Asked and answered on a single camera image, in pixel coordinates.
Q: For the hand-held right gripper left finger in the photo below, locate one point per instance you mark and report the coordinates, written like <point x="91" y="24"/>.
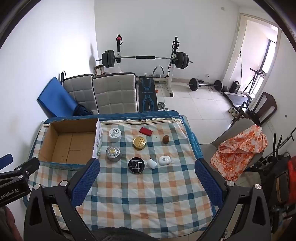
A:
<point x="85" y="180"/>

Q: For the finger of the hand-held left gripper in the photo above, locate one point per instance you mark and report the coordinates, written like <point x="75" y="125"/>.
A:
<point x="25" y="167"/>
<point x="5" y="159"/>

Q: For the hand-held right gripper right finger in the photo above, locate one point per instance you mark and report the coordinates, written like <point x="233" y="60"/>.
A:
<point x="208" y="183"/>

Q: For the silver round tin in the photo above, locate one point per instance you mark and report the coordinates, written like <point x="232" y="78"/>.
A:
<point x="113" y="153"/>

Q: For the white earbud case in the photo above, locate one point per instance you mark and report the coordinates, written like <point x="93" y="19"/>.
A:
<point x="164" y="160"/>

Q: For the black round tin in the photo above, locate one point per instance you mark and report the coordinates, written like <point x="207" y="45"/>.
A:
<point x="136" y="165"/>

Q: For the white cream jar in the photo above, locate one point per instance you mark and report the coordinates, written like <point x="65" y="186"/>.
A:
<point x="115" y="134"/>

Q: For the small white cup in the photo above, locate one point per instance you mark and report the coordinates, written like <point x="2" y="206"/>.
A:
<point x="152" y="164"/>

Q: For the gold round tin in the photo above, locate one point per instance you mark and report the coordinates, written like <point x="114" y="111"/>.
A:
<point x="139" y="142"/>

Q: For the person's left forearm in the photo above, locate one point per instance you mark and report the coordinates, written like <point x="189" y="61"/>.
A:
<point x="5" y="222"/>

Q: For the grey padded chair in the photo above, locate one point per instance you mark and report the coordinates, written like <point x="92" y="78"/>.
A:
<point x="222" y="141"/>

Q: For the orange patterned cloth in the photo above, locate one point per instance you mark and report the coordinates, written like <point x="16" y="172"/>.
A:
<point x="240" y="150"/>

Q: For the brown walnut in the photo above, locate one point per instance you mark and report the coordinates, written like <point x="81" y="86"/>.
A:
<point x="166" y="139"/>

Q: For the plaid blanket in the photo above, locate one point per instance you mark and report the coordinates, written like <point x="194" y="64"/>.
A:
<point x="143" y="199"/>

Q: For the dark blue cloth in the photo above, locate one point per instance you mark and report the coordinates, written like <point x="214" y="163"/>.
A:
<point x="83" y="110"/>

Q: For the black tripod stands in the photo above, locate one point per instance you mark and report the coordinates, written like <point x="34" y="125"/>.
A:
<point x="276" y="153"/>

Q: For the blue folded mat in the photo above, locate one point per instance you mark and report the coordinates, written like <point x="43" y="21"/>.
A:
<point x="54" y="97"/>

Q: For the pair of light shoes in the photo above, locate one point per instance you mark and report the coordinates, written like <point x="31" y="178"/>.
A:
<point x="233" y="110"/>

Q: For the red flat box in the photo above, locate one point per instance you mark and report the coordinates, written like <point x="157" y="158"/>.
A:
<point x="146" y="131"/>

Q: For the red bag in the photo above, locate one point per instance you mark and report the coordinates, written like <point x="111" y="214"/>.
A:
<point x="291" y="170"/>

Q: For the chrome dumbbell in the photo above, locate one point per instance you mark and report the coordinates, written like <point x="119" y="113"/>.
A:
<point x="163" y="106"/>

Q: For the treadmill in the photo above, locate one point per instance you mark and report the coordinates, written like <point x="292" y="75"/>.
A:
<point x="238" y="97"/>

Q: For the dark wooden chair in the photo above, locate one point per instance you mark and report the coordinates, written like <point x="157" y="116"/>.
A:
<point x="266" y="105"/>

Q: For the black floor heater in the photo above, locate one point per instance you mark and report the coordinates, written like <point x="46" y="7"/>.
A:
<point x="235" y="87"/>

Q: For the short barbell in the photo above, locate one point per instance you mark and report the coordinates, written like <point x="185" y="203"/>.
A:
<point x="193" y="83"/>

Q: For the black weight bench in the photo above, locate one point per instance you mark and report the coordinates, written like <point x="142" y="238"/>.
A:
<point x="147" y="92"/>

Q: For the white bench press rack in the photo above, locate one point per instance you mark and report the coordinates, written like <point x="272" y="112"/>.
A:
<point x="172" y="71"/>

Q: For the long barbell with black plates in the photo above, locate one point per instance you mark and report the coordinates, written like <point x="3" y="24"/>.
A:
<point x="144" y="57"/>

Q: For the white door frame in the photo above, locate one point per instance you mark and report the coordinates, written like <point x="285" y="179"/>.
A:
<point x="234" y="46"/>

